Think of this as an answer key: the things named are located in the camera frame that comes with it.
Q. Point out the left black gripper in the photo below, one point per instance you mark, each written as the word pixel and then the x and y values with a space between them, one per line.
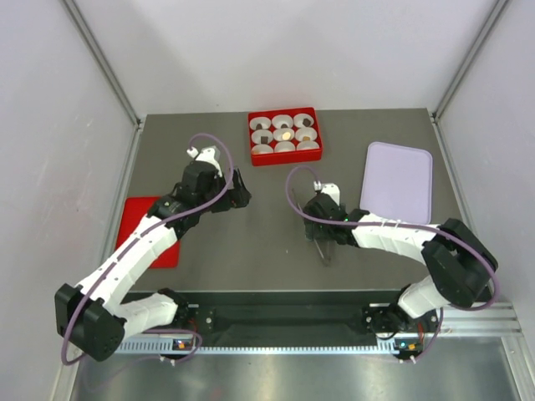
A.
pixel 234 198

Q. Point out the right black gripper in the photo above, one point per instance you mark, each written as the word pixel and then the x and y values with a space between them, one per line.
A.
pixel 318 233

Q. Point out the red box lid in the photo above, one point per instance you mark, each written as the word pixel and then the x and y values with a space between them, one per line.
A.
pixel 134 209

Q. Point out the metal tongs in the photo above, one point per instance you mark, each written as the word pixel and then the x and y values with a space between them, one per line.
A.
pixel 324 248

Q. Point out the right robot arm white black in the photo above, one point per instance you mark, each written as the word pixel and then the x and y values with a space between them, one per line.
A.
pixel 459 266

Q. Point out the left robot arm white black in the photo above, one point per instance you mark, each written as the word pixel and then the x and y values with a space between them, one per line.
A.
pixel 92 315

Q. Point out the red chocolate box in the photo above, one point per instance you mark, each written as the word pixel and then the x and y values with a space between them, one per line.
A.
pixel 297 156

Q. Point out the white paper cup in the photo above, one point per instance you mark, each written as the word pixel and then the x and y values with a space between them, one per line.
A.
pixel 259 123
pixel 281 119
pixel 277 134
pixel 298 120
pixel 263 149
pixel 308 145
pixel 301 132
pixel 257 134
pixel 284 146

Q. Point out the lilac plastic tray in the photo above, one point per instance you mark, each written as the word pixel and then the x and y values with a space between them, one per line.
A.
pixel 397 183

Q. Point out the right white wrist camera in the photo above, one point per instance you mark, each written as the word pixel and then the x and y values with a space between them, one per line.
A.
pixel 330 189

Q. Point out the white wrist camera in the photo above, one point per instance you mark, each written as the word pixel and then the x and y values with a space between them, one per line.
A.
pixel 330 189
pixel 210 155

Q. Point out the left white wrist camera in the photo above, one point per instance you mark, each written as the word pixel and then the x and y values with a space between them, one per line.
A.
pixel 210 155

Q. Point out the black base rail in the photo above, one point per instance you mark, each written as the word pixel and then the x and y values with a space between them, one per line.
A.
pixel 287 319

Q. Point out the aluminium frame profile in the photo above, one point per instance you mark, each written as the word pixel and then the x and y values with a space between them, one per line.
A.
pixel 85 32

